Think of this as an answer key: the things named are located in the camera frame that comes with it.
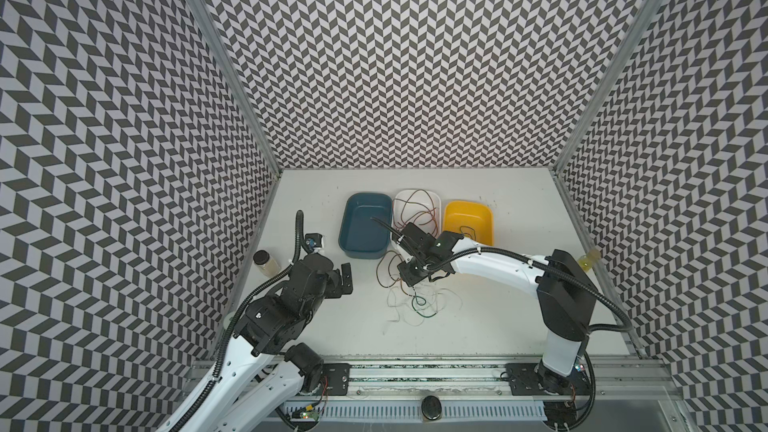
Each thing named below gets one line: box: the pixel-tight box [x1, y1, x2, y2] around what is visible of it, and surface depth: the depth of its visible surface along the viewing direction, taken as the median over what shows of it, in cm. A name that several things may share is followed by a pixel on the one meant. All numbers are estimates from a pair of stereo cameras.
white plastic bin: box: [390, 189, 442, 247], surface depth 104 cm
